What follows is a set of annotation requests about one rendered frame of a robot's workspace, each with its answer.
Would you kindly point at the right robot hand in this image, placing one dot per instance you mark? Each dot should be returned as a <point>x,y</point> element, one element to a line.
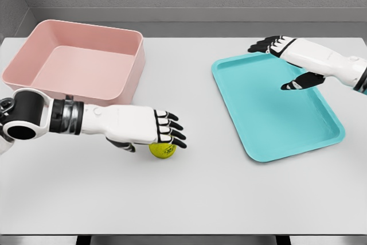
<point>298,55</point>

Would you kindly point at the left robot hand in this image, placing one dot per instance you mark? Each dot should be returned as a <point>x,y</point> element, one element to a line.
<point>134,123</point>

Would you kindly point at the yellow-green tennis ball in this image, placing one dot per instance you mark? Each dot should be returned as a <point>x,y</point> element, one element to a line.
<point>162,151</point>

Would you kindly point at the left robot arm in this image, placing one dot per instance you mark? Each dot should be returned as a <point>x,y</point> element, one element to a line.
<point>43,116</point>

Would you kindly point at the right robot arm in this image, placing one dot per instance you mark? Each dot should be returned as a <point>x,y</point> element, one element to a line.
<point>347,67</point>

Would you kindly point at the blue rectangular tray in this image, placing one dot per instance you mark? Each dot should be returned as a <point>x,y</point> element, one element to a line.
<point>275,113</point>

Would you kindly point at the pink square basket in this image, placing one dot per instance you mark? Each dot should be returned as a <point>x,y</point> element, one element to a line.
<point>77,61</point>

